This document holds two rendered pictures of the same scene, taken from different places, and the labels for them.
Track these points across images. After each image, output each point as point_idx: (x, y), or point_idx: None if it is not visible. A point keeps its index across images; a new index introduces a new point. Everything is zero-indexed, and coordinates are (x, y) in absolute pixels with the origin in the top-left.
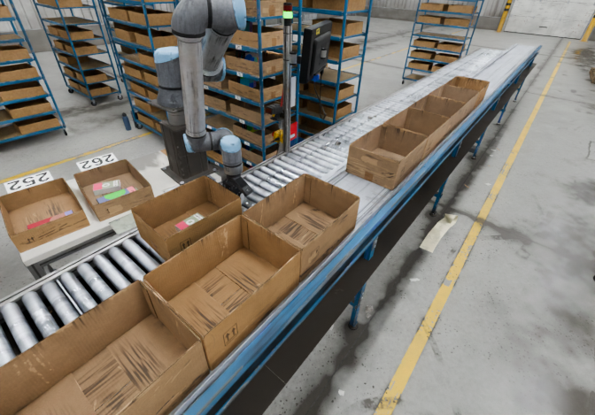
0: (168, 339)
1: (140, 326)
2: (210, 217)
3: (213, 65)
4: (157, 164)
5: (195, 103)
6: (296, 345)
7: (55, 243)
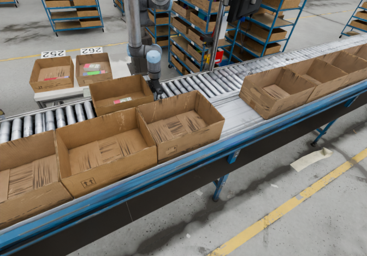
0: None
1: (54, 155)
2: (128, 102)
3: None
4: (126, 59)
5: (131, 22)
6: (151, 201)
7: (52, 93)
